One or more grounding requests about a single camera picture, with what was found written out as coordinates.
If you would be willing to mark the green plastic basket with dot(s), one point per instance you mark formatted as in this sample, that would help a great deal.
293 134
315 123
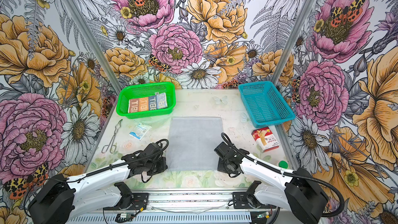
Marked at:
143 90

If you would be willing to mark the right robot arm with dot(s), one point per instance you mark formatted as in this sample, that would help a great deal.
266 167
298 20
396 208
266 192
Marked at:
271 176

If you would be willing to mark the white bottle green cap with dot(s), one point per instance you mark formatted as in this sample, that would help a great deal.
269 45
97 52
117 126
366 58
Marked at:
283 164

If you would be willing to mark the aluminium front rail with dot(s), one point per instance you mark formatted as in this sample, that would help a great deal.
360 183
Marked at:
186 199

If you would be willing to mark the plain grey towel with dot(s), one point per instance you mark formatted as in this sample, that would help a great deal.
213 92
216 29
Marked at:
192 141

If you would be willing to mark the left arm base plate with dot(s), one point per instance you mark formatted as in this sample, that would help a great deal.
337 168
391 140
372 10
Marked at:
134 202

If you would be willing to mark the metal tongs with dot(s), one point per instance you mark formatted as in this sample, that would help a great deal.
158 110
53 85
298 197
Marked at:
111 146

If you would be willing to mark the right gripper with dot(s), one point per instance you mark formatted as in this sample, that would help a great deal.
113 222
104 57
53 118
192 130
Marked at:
221 169

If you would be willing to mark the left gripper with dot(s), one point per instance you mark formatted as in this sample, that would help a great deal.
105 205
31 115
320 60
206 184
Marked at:
162 167

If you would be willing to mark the small blue white packet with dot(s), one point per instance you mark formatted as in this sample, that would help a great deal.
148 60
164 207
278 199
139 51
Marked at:
140 130

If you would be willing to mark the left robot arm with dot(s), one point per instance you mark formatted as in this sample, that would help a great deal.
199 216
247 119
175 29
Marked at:
113 175

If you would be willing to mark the red white small box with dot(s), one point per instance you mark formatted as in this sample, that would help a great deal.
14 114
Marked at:
265 139

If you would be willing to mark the grey blue towel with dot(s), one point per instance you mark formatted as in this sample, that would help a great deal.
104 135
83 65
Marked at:
148 103

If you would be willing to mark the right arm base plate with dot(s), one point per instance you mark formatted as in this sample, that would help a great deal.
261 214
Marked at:
241 200

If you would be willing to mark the teal plastic basket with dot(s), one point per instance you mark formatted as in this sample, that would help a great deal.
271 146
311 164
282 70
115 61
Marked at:
264 104

